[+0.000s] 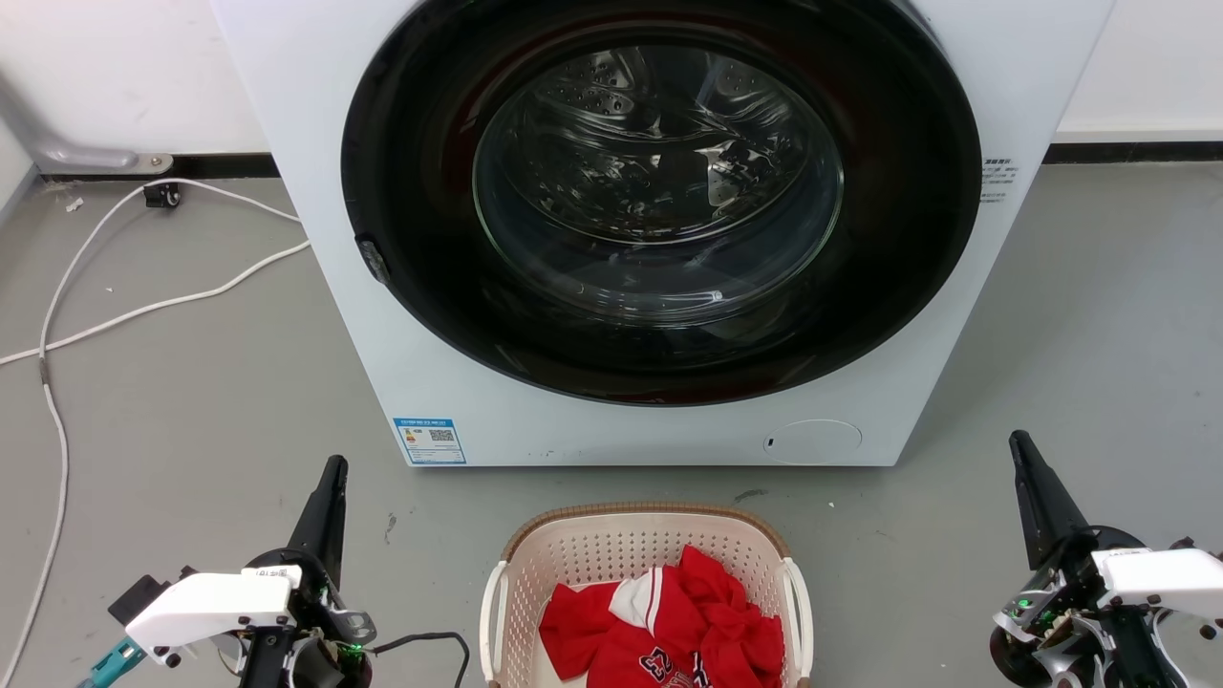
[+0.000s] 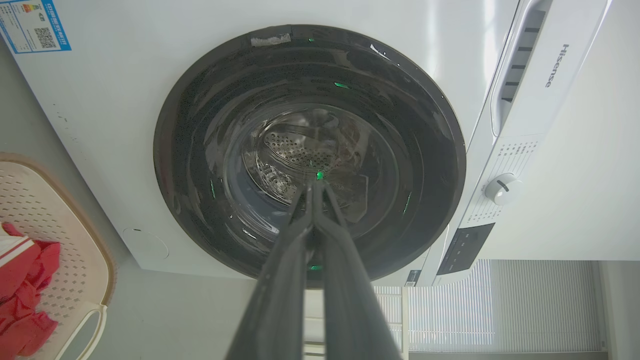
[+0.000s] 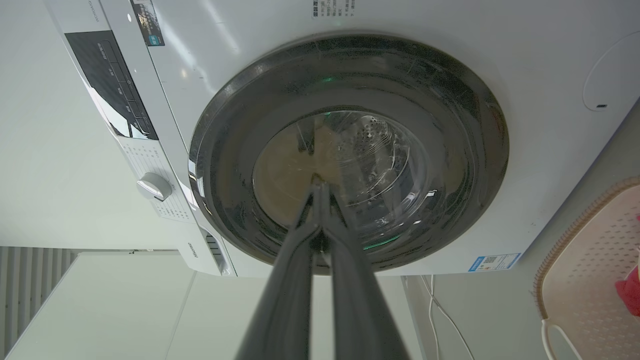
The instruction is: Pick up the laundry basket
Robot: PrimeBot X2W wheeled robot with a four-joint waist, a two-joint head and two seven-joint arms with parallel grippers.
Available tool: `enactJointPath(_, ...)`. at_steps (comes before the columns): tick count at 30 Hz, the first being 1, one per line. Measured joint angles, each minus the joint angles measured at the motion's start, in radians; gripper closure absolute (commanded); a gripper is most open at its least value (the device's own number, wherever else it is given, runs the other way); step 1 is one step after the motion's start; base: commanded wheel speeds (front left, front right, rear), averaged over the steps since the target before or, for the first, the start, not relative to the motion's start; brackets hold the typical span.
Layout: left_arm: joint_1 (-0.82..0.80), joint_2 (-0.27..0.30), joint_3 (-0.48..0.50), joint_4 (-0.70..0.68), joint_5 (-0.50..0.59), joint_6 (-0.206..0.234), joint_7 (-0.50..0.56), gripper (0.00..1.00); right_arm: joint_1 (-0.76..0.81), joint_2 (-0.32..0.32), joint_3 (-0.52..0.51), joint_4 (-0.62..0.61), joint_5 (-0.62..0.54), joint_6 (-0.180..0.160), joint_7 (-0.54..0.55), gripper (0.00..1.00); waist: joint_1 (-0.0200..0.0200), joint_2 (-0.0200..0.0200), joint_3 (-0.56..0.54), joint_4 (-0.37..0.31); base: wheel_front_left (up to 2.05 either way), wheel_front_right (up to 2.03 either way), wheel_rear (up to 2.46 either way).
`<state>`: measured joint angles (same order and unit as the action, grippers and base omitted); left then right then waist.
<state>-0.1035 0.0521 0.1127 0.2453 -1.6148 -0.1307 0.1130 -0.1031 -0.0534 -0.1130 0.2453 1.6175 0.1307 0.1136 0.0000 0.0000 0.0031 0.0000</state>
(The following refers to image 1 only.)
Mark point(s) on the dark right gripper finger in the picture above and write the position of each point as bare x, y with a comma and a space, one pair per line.
1043, 506

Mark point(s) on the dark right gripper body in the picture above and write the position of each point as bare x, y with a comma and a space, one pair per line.
1061, 612

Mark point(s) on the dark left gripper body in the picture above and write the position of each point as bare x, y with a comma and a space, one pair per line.
320, 621

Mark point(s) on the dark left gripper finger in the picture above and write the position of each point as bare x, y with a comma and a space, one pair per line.
323, 526

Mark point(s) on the beige plastic laundry basket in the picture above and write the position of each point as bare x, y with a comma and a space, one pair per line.
583, 554

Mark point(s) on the blue energy label sticker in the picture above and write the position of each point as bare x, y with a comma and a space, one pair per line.
429, 440

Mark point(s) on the round white filter cover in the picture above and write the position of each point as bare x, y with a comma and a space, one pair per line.
812, 441

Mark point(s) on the black round washer door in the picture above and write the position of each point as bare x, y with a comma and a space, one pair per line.
420, 287

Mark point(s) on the small black floor clip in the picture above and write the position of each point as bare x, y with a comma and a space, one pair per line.
162, 195

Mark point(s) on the red and white jersey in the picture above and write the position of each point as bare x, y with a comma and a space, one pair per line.
688, 631

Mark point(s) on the white front-load washing machine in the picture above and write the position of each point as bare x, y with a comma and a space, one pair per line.
315, 115

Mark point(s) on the steel washer drum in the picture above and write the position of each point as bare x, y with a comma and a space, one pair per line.
650, 172

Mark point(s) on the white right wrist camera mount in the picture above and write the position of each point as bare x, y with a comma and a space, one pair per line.
1166, 576

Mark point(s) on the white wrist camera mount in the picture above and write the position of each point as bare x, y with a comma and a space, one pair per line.
1166, 576
205, 604

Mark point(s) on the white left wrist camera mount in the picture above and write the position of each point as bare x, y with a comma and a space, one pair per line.
205, 604

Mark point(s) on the grey wall pipe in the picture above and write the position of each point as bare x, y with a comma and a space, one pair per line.
57, 151

